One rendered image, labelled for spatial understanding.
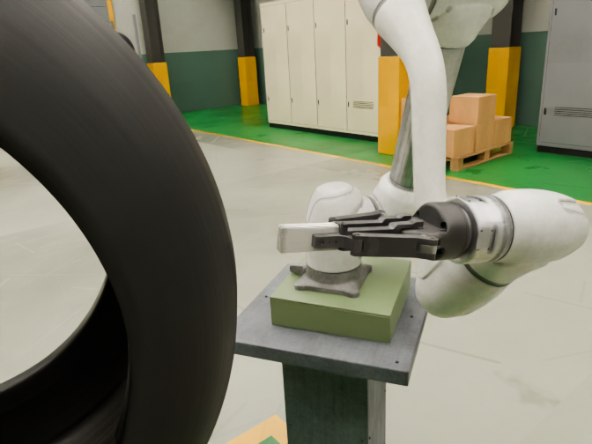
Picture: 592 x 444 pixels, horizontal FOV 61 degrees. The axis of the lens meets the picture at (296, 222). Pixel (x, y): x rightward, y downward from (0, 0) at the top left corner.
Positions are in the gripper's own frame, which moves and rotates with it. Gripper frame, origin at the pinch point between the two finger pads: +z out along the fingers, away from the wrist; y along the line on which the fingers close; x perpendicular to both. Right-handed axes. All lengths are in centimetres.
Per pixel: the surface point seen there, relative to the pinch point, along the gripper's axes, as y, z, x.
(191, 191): 16.0, 16.3, -9.5
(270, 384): -125, -46, 111
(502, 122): -415, -427, 18
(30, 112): 18.5, 25.6, -14.6
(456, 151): -389, -345, 49
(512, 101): -563, -581, -4
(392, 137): -493, -329, 49
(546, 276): -150, -226, 85
